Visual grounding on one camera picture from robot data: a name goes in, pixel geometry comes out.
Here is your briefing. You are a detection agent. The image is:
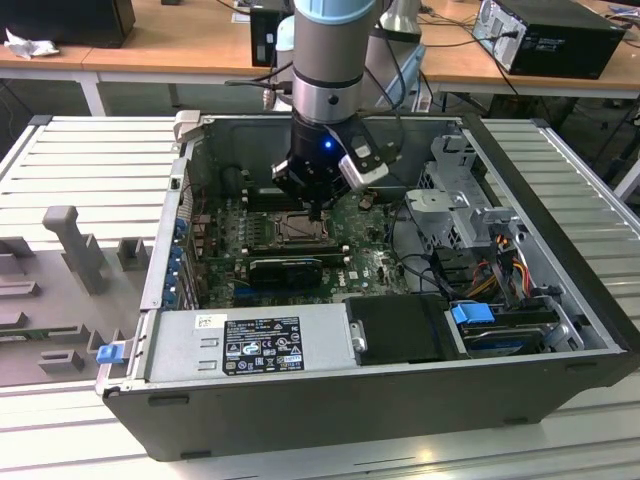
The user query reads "metal socket cover frame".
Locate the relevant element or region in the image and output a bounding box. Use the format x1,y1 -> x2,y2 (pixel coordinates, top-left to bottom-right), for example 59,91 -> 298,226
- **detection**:
272,211 -> 334,246

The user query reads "CPU socket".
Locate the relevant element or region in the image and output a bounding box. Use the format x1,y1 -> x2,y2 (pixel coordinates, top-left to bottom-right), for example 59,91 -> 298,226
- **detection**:
271,210 -> 335,247

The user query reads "black round cylinder part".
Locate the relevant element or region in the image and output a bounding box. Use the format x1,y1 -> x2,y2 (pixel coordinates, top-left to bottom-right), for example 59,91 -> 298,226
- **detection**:
221,166 -> 251,197

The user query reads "green motherboard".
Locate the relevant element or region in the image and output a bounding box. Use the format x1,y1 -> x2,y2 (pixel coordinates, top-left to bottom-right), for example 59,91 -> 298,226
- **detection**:
192,189 -> 439,309

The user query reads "black graphics card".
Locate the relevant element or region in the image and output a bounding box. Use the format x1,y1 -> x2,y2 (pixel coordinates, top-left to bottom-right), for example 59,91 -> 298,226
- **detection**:
248,256 -> 324,291

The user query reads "pale blue teach pendant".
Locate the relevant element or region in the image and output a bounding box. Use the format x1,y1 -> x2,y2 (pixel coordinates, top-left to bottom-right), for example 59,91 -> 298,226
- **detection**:
382,44 -> 432,113

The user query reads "silver drive cage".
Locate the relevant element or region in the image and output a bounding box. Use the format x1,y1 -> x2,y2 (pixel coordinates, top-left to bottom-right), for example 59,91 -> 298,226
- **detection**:
403,133 -> 532,281

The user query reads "small upright black PC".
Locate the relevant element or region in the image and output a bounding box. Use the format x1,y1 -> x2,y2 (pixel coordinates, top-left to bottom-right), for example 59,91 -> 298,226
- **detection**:
249,7 -> 282,69

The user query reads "blue card retainer strip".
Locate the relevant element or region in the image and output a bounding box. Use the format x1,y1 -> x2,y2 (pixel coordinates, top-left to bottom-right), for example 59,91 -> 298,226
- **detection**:
164,213 -> 190,307

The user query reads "black plastic shroud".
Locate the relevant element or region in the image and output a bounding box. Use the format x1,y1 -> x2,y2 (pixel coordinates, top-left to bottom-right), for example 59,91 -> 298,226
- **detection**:
344,293 -> 454,367

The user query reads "long wooden desk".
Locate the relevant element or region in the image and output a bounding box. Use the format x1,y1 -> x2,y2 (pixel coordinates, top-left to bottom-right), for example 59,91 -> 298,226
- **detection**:
0,0 -> 296,119

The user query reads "wooden desk with PC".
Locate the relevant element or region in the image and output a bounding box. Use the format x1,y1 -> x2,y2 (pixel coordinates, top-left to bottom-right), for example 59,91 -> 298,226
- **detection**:
418,0 -> 640,101

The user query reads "blue disk carrier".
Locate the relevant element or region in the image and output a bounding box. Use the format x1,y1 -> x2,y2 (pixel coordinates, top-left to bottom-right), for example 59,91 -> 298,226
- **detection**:
449,301 -> 496,338

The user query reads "silver power supply with label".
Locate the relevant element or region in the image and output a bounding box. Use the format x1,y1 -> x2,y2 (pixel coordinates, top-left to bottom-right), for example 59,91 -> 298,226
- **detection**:
144,303 -> 359,384

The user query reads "black open PC case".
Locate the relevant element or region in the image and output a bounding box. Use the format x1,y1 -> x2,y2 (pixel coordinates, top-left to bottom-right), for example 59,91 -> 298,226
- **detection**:
94,110 -> 640,464

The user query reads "hard disk with blue label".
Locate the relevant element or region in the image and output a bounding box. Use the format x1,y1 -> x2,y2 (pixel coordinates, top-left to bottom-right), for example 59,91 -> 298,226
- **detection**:
462,324 -> 547,359

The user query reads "blue case latch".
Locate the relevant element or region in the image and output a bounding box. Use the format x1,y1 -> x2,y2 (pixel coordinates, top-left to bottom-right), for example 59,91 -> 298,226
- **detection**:
95,344 -> 124,366

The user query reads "grey parts rack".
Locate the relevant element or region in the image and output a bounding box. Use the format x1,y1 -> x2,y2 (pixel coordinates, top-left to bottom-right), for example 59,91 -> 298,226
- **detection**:
0,204 -> 156,389

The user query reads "black PC tower lying flat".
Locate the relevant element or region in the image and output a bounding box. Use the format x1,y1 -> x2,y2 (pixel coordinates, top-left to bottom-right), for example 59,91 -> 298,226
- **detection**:
472,0 -> 629,81

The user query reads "large black box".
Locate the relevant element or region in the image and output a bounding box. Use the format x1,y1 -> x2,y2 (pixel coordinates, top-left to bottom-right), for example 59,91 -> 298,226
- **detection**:
0,0 -> 137,50

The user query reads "crumpled white paper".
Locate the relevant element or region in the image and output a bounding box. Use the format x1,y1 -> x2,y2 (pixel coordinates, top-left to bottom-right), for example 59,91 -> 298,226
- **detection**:
3,27 -> 62,61

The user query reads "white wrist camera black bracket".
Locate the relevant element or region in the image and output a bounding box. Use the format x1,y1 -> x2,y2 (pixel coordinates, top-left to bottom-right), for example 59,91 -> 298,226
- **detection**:
336,132 -> 402,193

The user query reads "black wrist cable with plug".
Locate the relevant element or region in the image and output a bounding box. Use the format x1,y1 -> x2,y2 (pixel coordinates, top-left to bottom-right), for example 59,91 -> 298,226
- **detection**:
224,59 -> 296,109

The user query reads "grey case release handle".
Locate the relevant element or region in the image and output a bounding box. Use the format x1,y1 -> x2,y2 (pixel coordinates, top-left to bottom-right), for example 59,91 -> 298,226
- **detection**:
172,110 -> 202,149

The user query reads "silver power supply handle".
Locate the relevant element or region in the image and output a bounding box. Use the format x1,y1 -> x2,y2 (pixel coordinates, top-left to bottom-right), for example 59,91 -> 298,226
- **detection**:
349,320 -> 369,354

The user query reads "yellow red wire bundle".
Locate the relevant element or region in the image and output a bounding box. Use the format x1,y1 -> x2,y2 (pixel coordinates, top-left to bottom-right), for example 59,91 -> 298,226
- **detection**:
469,234 -> 533,301

